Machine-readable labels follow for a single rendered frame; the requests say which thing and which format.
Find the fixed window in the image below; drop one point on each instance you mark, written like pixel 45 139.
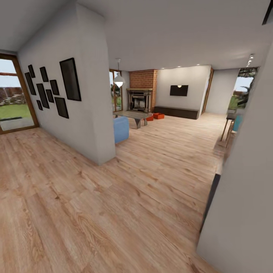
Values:
pixel 243 86

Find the room light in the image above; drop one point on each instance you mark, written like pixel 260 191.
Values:
pixel 119 78

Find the wood fireplace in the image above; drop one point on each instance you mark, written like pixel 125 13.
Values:
pixel 140 100

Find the sofa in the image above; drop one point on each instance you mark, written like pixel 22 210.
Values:
pixel 121 128

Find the wall mounted tv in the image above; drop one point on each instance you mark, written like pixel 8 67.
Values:
pixel 178 90

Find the cabinet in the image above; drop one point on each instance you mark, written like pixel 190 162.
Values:
pixel 182 113

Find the stairs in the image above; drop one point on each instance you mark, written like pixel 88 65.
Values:
pixel 240 108

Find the coffee table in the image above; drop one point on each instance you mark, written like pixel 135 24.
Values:
pixel 136 116

